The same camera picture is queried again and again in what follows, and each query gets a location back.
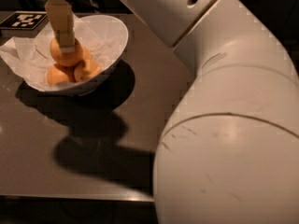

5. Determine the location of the back hidden orange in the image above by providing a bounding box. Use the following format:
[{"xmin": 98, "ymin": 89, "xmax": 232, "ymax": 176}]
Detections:
[{"xmin": 82, "ymin": 46, "xmax": 93, "ymax": 60}]

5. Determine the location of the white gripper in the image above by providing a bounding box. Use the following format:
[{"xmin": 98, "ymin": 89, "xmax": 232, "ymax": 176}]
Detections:
[{"xmin": 45, "ymin": 0, "xmax": 75, "ymax": 53}]

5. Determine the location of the white crumpled paper liner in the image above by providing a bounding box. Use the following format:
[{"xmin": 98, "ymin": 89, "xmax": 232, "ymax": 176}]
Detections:
[{"xmin": 1, "ymin": 16, "xmax": 109, "ymax": 91}]

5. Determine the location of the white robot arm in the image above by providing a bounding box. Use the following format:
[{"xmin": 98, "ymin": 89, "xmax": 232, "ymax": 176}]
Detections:
[{"xmin": 121, "ymin": 0, "xmax": 299, "ymax": 224}]

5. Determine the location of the white ceramic bowl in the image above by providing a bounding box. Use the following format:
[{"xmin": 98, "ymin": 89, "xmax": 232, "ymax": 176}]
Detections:
[{"xmin": 25, "ymin": 15, "xmax": 129, "ymax": 96}]

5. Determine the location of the black white marker tag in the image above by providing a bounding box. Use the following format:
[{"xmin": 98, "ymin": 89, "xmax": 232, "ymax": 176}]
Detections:
[{"xmin": 0, "ymin": 11, "xmax": 46, "ymax": 31}]

